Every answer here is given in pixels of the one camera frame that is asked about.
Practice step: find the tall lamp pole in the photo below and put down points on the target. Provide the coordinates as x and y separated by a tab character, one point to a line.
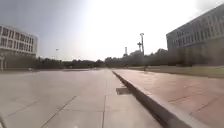
142	50

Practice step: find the reddish raised paved platform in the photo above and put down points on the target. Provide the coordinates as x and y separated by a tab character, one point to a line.
186	90

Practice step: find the street lamp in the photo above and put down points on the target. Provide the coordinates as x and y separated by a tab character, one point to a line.
56	50

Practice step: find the distant slim tower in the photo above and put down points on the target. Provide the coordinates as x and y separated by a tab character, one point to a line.
125	50

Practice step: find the large grey building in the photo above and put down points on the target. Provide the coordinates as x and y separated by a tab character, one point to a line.
200	33

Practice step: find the dark drain cover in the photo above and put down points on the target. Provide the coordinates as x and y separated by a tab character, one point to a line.
122	90

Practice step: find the white building with window rows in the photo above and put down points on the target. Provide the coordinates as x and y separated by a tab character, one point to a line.
16	41

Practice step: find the grey stone kerb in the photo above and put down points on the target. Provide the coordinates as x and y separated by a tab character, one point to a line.
156	106

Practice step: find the row of trees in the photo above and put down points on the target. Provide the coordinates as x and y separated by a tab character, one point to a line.
150	59

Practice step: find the grey stone slab plaza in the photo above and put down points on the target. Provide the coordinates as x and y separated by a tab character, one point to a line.
83	100

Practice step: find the grass strip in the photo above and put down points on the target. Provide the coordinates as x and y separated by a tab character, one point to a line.
200	70

